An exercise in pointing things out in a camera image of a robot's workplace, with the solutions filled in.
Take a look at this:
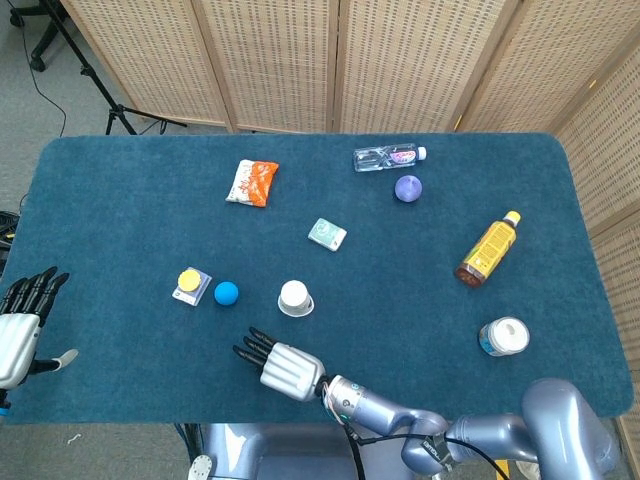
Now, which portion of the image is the orange white snack bag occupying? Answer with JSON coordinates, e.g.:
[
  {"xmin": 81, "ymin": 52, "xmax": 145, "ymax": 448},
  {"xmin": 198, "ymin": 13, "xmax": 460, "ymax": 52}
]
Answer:
[{"xmin": 225, "ymin": 159, "xmax": 280, "ymax": 208}]

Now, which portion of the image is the white jar blue label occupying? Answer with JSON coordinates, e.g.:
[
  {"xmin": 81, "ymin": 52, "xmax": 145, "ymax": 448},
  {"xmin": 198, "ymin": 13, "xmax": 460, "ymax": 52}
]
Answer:
[{"xmin": 478, "ymin": 315, "xmax": 531, "ymax": 358}]

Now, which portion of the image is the white floral paper cup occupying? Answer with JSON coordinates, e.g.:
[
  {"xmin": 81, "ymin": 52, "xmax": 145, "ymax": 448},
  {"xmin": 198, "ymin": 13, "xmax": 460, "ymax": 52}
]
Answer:
[{"xmin": 277, "ymin": 279, "xmax": 316, "ymax": 318}]

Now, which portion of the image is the black tripod stand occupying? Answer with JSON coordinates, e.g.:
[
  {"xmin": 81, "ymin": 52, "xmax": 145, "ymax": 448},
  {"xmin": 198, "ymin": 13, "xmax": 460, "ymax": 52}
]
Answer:
[{"xmin": 42, "ymin": 0, "xmax": 189, "ymax": 136}]

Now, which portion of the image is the clear plastic water bottle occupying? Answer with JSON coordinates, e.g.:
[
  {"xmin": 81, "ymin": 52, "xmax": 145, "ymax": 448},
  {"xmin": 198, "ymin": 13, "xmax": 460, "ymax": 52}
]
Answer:
[{"xmin": 353, "ymin": 143, "xmax": 428, "ymax": 173}]

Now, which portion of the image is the yellow label tea bottle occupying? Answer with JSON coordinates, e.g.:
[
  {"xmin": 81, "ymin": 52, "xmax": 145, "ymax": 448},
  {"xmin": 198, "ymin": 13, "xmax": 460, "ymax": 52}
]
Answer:
[{"xmin": 453, "ymin": 210, "xmax": 522, "ymax": 291}]

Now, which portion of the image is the blue foam ball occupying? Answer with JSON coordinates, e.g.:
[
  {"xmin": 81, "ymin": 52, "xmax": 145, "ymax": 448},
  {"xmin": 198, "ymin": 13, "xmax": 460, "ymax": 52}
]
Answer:
[{"xmin": 213, "ymin": 281, "xmax": 240, "ymax": 306}]

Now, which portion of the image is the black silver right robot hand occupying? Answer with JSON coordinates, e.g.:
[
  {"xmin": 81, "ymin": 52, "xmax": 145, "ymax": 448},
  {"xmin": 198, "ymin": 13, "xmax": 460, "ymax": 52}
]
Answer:
[{"xmin": 232, "ymin": 326, "xmax": 327, "ymax": 403}]

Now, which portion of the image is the green tissue pack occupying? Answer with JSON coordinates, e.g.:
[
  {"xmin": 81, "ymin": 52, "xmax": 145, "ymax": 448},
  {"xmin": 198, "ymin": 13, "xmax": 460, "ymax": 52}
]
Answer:
[{"xmin": 307, "ymin": 217, "xmax": 348, "ymax": 252}]

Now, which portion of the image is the purple white tissue pack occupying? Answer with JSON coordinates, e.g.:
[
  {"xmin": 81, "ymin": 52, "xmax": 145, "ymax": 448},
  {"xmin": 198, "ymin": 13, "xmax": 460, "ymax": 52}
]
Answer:
[{"xmin": 171, "ymin": 266, "xmax": 213, "ymax": 307}]

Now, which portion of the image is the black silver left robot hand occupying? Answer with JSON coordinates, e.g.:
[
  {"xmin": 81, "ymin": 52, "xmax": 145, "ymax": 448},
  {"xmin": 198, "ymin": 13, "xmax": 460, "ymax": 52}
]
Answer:
[{"xmin": 0, "ymin": 266, "xmax": 80, "ymax": 390}]

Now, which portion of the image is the wicker folding screen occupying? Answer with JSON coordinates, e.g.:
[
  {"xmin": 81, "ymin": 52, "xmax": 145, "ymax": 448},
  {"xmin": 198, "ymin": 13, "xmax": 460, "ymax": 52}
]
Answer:
[
  {"xmin": 552, "ymin": 44, "xmax": 640, "ymax": 480},
  {"xmin": 59, "ymin": 0, "xmax": 640, "ymax": 136}
]

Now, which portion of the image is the black office chair base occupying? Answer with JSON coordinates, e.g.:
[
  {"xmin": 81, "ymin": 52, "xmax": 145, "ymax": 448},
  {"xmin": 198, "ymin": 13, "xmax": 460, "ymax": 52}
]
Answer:
[{"xmin": 7, "ymin": 0, "xmax": 69, "ymax": 72}]

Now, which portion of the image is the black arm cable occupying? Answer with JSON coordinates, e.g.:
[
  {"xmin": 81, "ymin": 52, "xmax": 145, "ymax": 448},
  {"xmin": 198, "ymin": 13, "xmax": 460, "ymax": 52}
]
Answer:
[{"xmin": 344, "ymin": 423, "xmax": 511, "ymax": 480}]

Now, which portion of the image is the teal table cloth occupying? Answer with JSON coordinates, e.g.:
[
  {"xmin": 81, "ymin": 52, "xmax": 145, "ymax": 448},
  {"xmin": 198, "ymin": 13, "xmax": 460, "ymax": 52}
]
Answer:
[{"xmin": 0, "ymin": 132, "xmax": 632, "ymax": 426}]

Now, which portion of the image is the silver blue robot torso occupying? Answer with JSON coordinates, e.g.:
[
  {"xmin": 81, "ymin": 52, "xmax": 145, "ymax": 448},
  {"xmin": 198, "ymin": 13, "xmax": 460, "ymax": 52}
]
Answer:
[{"xmin": 187, "ymin": 423, "xmax": 416, "ymax": 480}]

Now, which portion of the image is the purple ribbed ball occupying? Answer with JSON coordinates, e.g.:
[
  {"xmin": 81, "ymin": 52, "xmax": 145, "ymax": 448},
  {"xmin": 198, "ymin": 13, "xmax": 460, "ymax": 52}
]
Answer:
[{"xmin": 394, "ymin": 174, "xmax": 424, "ymax": 203}]

